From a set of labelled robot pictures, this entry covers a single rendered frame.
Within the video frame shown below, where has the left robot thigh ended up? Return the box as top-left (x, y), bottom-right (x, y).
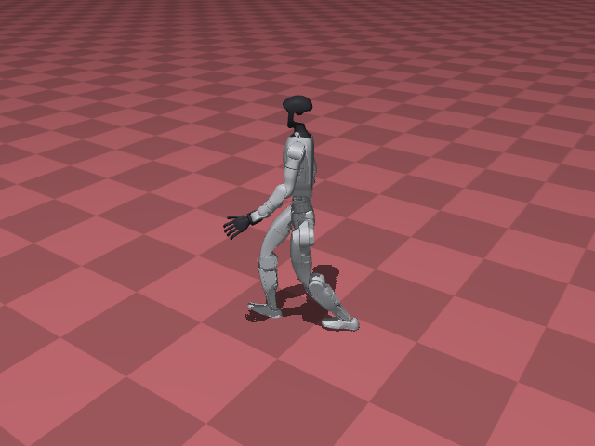
top-left (290, 221), bottom-right (325, 290)

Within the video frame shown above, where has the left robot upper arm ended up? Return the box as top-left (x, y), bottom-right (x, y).
top-left (275, 142), bottom-right (306, 199)

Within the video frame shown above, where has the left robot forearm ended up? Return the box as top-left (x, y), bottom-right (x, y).
top-left (250, 185), bottom-right (287, 222)

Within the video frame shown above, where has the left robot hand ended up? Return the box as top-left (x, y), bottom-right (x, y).
top-left (223, 210), bottom-right (262, 240)

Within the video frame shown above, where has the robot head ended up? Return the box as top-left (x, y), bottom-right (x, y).
top-left (283, 96), bottom-right (312, 138)

